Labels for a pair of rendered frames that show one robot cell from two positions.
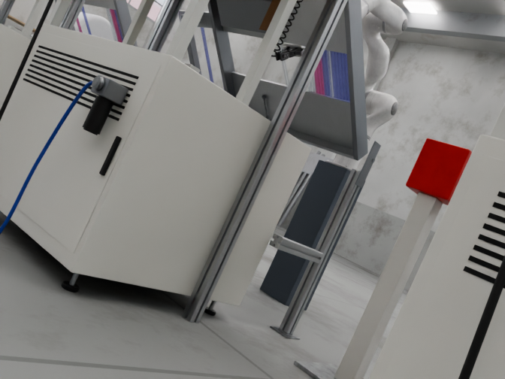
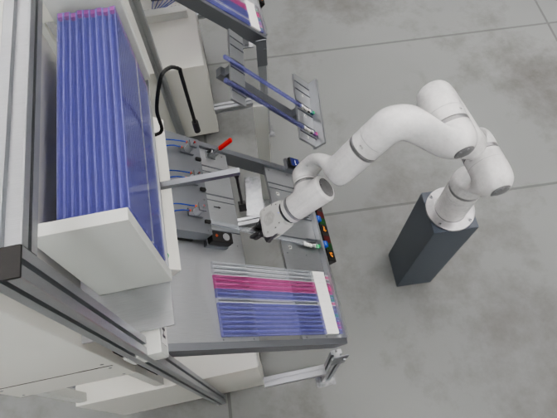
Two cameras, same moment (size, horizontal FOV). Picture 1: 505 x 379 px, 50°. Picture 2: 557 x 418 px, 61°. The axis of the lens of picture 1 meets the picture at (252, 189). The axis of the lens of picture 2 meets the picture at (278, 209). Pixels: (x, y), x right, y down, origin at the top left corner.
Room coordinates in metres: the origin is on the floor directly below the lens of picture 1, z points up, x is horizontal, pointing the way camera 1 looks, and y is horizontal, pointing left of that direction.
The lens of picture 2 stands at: (1.64, -0.35, 2.39)
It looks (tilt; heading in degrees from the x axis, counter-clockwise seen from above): 64 degrees down; 40
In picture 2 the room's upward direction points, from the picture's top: 2 degrees counter-clockwise
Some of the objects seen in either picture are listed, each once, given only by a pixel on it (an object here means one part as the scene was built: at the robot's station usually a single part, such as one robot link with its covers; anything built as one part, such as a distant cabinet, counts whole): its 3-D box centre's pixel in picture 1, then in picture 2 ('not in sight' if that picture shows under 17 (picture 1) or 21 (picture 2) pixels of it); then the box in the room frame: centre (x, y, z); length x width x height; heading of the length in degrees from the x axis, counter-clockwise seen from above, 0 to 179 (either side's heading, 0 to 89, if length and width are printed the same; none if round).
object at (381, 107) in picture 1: (373, 115); (481, 177); (2.66, -0.39, 1.00); 0.19 x 0.12 x 0.24; 52
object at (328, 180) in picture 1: (312, 234); (426, 243); (2.68, -0.36, 0.35); 0.18 x 0.18 x 0.70; 46
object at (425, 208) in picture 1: (398, 267); not in sight; (1.63, -0.49, 0.39); 0.24 x 0.24 x 0.78; 49
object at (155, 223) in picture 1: (137, 174); (176, 312); (1.75, 0.35, 0.31); 0.70 x 0.65 x 0.62; 49
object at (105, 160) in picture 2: not in sight; (112, 138); (1.88, 0.32, 1.52); 0.51 x 0.13 x 0.27; 49
